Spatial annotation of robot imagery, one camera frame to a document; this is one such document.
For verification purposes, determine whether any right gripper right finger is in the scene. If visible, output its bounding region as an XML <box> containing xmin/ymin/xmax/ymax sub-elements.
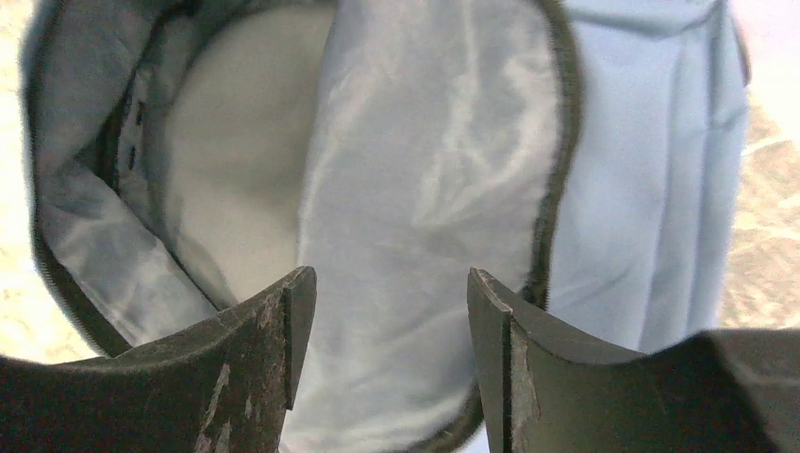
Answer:
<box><xmin>467</xmin><ymin>269</ymin><xmax>799</xmax><ymax>452</ymax></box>

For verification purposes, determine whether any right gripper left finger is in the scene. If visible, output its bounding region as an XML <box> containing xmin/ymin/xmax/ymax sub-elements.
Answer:
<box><xmin>1</xmin><ymin>266</ymin><xmax>317</xmax><ymax>452</ymax></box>

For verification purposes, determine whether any blue-grey backpack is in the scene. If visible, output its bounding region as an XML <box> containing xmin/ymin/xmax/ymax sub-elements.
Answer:
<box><xmin>23</xmin><ymin>1</ymin><xmax>748</xmax><ymax>452</ymax></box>

